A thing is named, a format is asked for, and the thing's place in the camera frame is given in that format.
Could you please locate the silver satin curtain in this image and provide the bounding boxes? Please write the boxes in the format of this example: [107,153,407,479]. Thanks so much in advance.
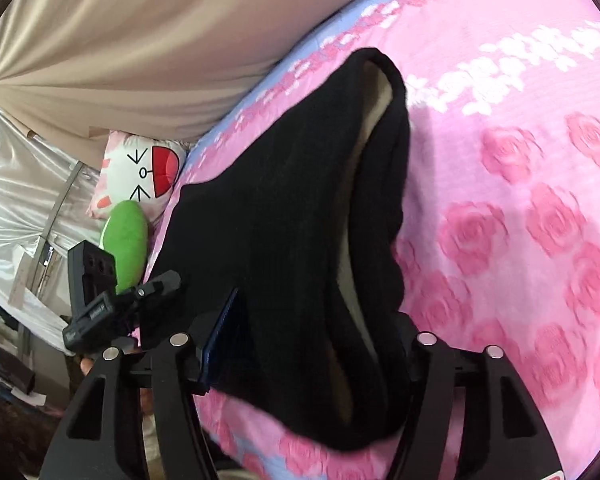
[0,102,107,311]

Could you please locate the pink floral blanket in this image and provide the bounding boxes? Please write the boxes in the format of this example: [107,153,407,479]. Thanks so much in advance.
[140,0,600,480]

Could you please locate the beige curtain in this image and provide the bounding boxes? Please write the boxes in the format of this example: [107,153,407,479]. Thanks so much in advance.
[0,0,423,170]

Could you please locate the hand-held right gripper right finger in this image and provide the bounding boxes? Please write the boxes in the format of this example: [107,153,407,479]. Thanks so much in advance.
[386,312,563,480]

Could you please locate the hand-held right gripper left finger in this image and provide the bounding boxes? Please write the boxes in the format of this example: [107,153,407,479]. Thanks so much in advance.
[40,287,241,480]

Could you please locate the green plush pillow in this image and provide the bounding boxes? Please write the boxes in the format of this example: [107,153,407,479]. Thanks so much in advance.
[99,200,150,295]

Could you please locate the black pants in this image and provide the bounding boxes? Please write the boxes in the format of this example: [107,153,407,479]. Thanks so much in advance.
[139,47,414,453]

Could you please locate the white cartoon face pillow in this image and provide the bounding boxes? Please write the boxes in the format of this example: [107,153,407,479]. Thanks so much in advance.
[86,130,189,224]

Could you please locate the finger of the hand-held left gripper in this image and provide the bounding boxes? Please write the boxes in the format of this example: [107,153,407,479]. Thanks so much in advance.
[125,270,183,311]

